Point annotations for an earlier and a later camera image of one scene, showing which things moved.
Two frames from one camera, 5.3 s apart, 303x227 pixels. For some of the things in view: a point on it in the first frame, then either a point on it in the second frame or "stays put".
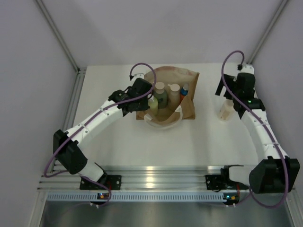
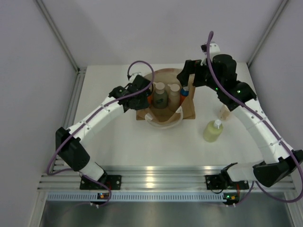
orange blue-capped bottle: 183,92 stays put
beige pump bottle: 225,110 stays put
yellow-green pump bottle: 153,102 → 212,130
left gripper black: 145,107 stays put
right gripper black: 229,80 → 191,67
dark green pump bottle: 161,94 stays put
